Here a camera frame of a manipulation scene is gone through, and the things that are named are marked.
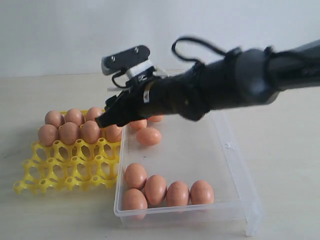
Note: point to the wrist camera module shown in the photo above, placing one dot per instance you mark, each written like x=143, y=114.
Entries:
x=132, y=62

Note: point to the clear plastic container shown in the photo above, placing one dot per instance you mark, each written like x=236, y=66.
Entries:
x=191, y=151

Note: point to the brown egg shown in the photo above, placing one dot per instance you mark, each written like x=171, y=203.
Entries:
x=201, y=192
x=90, y=132
x=148, y=136
x=93, y=113
x=177, y=194
x=138, y=124
x=155, y=118
x=75, y=116
x=69, y=133
x=48, y=134
x=54, y=118
x=135, y=176
x=113, y=133
x=155, y=189
x=134, y=199

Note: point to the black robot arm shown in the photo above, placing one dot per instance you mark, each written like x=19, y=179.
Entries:
x=240, y=79

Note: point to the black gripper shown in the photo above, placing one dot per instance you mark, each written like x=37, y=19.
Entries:
x=174, y=95

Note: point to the yellow plastic egg tray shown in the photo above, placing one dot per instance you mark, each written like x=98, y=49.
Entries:
x=60, y=166

